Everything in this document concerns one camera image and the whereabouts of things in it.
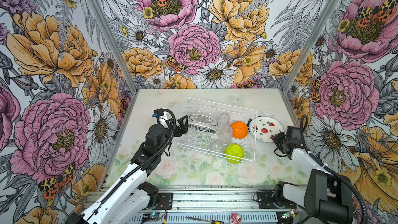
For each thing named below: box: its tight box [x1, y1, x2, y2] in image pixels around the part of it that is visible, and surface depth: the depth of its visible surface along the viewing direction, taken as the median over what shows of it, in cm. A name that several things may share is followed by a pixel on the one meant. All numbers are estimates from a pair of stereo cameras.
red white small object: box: [230, 212, 243, 224], surface depth 68 cm
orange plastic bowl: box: [230, 120, 249, 139], surface depth 95 cm
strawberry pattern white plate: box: [246, 115, 285, 143], surface depth 101 cm
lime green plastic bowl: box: [224, 143, 246, 164], surface depth 85 cm
